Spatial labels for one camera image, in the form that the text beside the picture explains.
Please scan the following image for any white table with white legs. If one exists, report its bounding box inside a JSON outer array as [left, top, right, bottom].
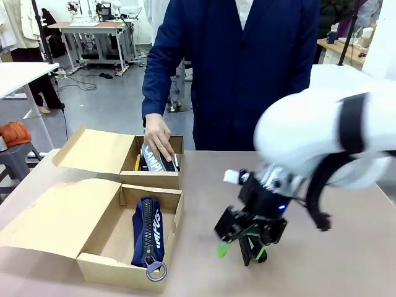
[[0, 61, 60, 149]]

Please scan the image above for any grey stool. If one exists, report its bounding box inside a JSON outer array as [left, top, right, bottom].
[[0, 141, 43, 204]]

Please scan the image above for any black floor cable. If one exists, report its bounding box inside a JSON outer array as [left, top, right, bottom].
[[57, 73, 98, 93]]

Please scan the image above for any wooden table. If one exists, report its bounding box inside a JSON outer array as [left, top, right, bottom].
[[316, 37, 372, 66]]

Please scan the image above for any person in navy coat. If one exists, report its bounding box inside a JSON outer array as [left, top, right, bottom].
[[141, 0, 321, 152]]

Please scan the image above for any large cardboard box with lid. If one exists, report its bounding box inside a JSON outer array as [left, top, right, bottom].
[[0, 178, 185, 294]]

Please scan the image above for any navy zipper pencil case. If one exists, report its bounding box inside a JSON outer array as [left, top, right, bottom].
[[131, 196, 168, 283]]

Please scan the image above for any person's right hand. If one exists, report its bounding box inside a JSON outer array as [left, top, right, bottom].
[[144, 112, 176, 162]]

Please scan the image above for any brown top workbench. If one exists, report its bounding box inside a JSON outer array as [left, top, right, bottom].
[[48, 20, 134, 75]]

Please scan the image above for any black stand pole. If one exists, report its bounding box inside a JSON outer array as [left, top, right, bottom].
[[337, 0, 361, 67], [30, 0, 66, 113]]

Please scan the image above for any black stapler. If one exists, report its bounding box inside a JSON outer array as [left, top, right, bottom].
[[237, 233, 259, 267]]

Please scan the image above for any small cardboard box with lid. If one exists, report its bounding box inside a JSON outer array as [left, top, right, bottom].
[[51, 124, 185, 191]]

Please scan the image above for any person in cream coat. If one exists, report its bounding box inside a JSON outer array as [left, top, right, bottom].
[[0, 0, 64, 114]]

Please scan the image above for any white lab device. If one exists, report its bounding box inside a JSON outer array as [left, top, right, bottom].
[[66, 0, 100, 27]]

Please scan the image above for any orange cloth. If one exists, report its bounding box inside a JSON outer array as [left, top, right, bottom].
[[0, 121, 33, 147]]

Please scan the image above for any person's right forearm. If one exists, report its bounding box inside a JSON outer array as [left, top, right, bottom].
[[141, 52, 185, 120]]

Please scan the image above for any grey zipper pencil case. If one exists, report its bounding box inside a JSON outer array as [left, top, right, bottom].
[[140, 141, 181, 174]]

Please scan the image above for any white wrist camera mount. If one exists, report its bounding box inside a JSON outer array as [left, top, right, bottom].
[[223, 168, 249, 186]]

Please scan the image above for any person in dark jacket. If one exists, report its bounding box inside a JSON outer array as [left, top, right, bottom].
[[314, 0, 355, 64]]

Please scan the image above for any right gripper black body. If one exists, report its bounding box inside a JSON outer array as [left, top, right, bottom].
[[213, 169, 292, 246]]

